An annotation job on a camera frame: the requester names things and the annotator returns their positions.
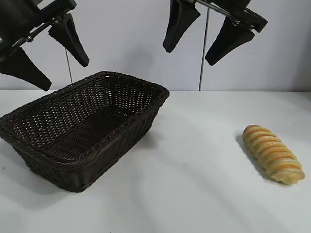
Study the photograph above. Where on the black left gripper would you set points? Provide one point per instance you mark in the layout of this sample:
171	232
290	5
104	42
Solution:
56	7

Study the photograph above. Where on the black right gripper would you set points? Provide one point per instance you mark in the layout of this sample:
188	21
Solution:
252	17

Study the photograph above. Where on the dark brown woven basket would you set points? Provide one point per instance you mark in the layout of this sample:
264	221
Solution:
80	121

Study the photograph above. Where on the long twisted striped bread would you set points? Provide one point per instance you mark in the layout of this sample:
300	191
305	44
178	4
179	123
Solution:
272	154

